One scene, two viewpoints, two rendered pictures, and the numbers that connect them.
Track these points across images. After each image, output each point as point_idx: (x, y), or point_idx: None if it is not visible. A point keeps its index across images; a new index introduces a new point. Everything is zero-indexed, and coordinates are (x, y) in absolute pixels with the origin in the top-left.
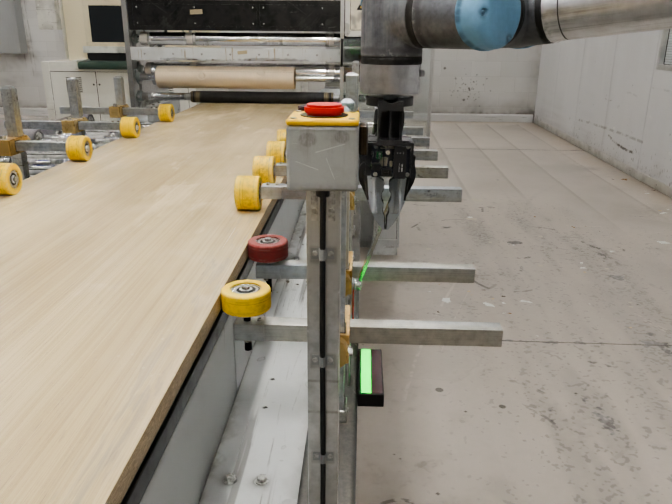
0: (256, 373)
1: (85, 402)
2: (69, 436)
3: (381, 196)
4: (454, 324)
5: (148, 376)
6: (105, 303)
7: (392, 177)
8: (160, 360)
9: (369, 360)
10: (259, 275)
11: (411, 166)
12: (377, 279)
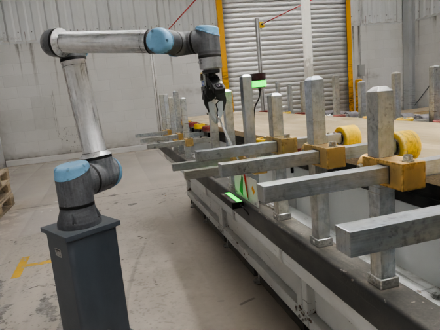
0: (298, 214)
1: (262, 131)
2: (256, 130)
3: (217, 109)
4: (190, 161)
5: (257, 133)
6: (302, 133)
7: (213, 103)
8: (260, 133)
9: (234, 198)
10: None
11: (201, 95)
12: None
